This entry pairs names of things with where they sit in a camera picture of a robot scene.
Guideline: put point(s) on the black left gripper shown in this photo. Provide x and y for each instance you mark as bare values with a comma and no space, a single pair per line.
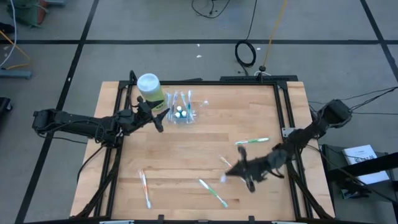
138,118

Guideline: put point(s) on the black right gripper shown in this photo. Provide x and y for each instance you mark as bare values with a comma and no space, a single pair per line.
267,166

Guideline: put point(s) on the blue and white toothbrush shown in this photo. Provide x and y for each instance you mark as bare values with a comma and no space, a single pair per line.
189,99

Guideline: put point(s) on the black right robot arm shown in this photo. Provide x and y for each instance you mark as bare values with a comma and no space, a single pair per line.
304,135

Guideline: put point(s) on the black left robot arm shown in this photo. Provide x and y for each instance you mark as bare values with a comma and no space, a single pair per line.
77,124

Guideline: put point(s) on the green wipes canister white lid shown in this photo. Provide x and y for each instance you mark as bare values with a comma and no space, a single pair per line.
150,88

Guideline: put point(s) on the clear acrylic organizer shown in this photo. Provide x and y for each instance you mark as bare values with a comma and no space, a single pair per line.
190,121

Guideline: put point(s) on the silver mounting plate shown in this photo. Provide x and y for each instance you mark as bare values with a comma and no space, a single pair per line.
286,132

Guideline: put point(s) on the black cart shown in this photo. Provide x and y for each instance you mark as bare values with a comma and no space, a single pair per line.
332,158

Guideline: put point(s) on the black round plug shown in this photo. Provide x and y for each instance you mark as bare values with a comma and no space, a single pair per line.
263,68

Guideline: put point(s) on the white booklet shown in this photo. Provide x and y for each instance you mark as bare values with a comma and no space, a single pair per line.
357,155

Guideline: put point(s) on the grey metal foot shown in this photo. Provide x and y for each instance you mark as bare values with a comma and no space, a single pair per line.
15,73

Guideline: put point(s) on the black caster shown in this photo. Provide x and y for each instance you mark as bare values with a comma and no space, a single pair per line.
4,105

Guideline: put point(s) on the green fabric bag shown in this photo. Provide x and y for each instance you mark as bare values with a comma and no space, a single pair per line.
28,12

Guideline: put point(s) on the silver metal bracket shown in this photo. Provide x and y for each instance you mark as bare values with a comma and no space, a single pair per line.
116,222
286,222

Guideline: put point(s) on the black aluminium table frame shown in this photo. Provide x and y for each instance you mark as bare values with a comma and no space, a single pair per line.
217,83

